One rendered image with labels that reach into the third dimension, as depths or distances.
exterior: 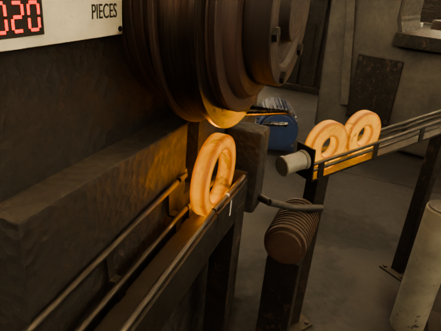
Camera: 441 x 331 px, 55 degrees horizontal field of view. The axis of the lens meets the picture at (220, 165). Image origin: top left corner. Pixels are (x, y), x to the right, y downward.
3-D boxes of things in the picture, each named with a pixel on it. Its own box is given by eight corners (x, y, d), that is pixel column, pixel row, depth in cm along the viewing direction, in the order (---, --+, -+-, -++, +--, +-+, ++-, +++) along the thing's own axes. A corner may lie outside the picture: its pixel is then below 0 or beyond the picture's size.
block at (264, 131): (216, 205, 121) (224, 125, 111) (226, 194, 127) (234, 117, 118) (252, 215, 117) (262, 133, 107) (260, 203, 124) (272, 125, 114)
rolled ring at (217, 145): (239, 125, 98) (226, 123, 99) (207, 151, 82) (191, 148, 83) (231, 196, 105) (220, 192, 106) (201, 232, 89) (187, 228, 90)
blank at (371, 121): (343, 114, 132) (351, 117, 129) (376, 105, 139) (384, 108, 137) (336, 159, 139) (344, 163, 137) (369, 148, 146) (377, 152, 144)
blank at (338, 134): (305, 125, 124) (313, 129, 122) (342, 115, 132) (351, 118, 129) (300, 172, 132) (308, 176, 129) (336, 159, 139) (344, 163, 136)
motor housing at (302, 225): (244, 359, 141) (264, 222, 119) (263, 316, 160) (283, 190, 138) (281, 374, 137) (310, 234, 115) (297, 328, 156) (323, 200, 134)
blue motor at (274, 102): (252, 155, 304) (258, 108, 290) (251, 129, 356) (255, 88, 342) (295, 159, 304) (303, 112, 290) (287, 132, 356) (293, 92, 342)
